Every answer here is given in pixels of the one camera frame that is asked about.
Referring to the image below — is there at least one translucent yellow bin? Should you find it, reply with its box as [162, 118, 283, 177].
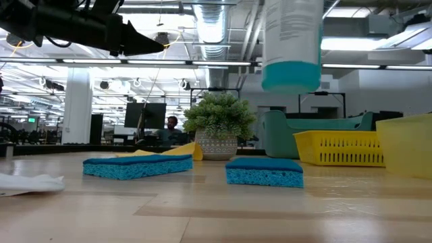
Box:
[375, 113, 432, 180]

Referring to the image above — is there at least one person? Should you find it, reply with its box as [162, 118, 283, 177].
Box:
[155, 115, 190, 146]

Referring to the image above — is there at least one blue sponge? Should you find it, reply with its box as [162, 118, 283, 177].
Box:
[82, 154, 194, 181]
[225, 157, 304, 189]

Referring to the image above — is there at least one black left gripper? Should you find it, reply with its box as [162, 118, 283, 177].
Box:
[67, 0, 165, 57]

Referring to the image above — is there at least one black tall cabinet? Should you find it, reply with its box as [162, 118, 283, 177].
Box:
[89, 113, 104, 145]

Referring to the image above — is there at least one black equipment box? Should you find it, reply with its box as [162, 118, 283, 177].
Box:
[371, 110, 404, 132]

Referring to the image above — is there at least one white pillar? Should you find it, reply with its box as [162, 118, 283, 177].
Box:
[61, 67, 94, 145]

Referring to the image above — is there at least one white cloth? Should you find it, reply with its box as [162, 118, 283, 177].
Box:
[0, 173, 65, 198]

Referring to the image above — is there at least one LED light bar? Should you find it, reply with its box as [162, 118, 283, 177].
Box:
[0, 57, 432, 71]

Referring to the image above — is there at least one large silver spiral duct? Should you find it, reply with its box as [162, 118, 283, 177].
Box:
[193, 0, 231, 89]

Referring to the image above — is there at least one teal liquid spray bottle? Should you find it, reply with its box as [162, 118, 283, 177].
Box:
[261, 0, 324, 95]

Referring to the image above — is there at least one black stand frame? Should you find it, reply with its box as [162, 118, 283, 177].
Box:
[189, 86, 242, 107]
[298, 91, 346, 119]

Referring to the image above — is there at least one black monitor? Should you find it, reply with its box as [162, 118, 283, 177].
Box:
[124, 102, 167, 130]

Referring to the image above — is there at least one teal plastic bin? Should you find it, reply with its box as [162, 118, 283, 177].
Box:
[260, 109, 375, 159]

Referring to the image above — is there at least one green artificial potted plant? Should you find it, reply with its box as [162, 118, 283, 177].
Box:
[182, 91, 258, 161]

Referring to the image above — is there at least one black ceiling cable reel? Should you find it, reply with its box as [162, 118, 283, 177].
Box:
[5, 33, 26, 47]
[154, 31, 171, 50]

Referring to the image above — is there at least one small yellow slotted basket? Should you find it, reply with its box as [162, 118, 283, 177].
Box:
[292, 130, 386, 167]

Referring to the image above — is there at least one yellow cloth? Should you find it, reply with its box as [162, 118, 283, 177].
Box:
[114, 141, 204, 162]

